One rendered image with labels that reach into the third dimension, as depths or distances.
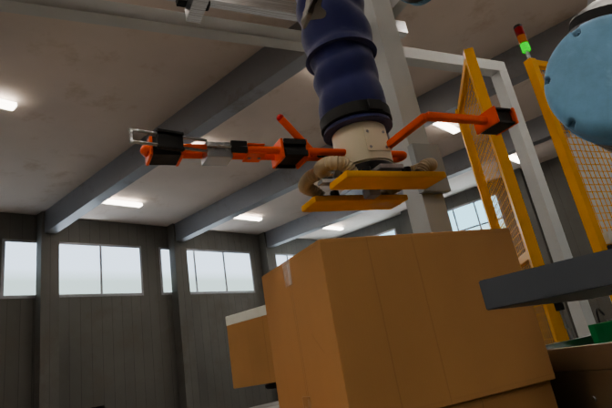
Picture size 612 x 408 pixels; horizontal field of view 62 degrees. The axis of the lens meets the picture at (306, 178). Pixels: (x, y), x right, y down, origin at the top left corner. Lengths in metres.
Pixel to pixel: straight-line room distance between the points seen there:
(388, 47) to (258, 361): 2.05
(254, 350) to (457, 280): 1.79
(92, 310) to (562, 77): 9.92
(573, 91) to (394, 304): 0.68
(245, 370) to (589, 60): 2.59
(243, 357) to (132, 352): 7.63
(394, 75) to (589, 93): 2.61
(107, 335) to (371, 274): 9.34
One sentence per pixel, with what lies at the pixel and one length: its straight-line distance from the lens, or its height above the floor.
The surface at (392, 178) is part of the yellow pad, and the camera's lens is 1.41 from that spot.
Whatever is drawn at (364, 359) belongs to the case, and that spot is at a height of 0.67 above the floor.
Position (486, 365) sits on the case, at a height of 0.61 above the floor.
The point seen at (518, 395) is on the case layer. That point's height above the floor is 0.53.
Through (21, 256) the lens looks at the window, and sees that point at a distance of 10.03.
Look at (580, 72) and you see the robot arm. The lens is 0.73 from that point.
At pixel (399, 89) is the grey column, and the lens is 3.23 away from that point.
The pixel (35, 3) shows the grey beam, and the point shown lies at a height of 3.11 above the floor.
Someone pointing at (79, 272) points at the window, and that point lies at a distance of 10.33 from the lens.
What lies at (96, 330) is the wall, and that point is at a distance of 10.30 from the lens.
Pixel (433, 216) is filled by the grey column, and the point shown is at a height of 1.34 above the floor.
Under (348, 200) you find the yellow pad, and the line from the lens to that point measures 1.53.
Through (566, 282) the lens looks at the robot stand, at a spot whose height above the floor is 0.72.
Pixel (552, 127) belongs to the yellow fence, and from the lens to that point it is 3.09.
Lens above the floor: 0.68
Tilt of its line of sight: 20 degrees up
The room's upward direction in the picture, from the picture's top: 10 degrees counter-clockwise
